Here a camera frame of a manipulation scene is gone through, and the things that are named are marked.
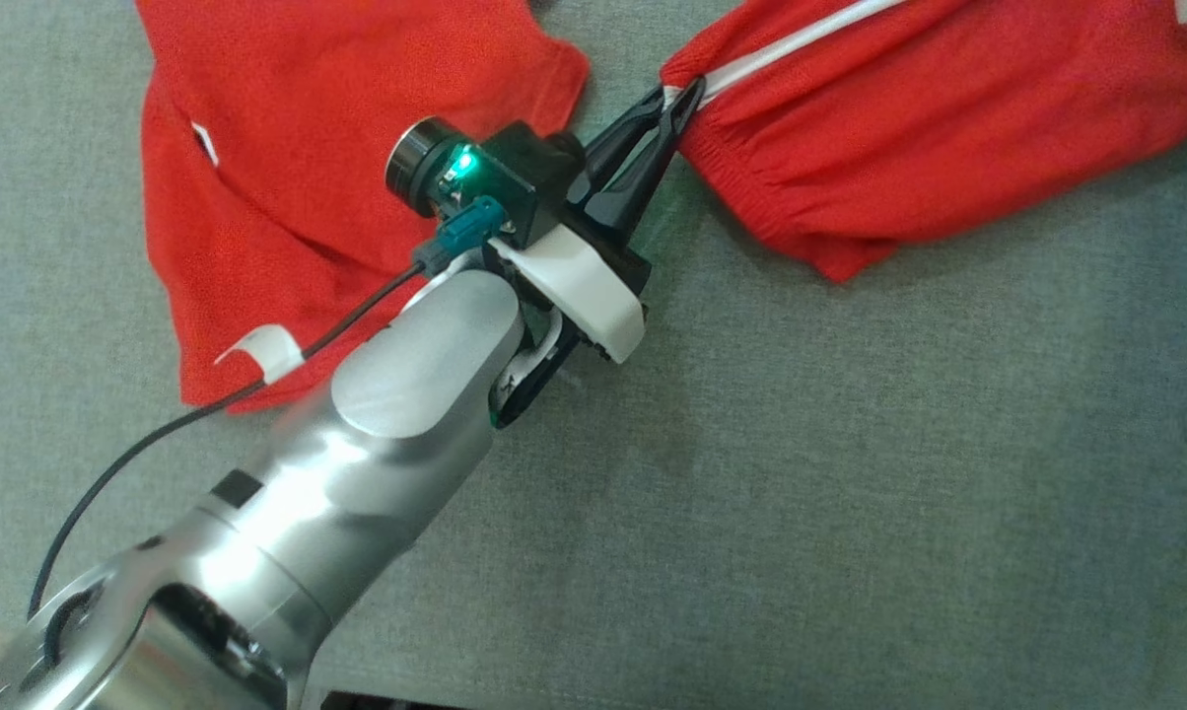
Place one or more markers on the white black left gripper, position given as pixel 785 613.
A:
pixel 593 286

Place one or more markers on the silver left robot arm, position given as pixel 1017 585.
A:
pixel 357 473

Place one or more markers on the red white basketball jersey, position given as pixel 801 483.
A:
pixel 308 148

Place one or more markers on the yellow and grey sofa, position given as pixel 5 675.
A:
pixel 850 493

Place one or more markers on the red shorts with white stripe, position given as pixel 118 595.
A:
pixel 948 148

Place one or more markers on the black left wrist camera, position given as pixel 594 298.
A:
pixel 500 177

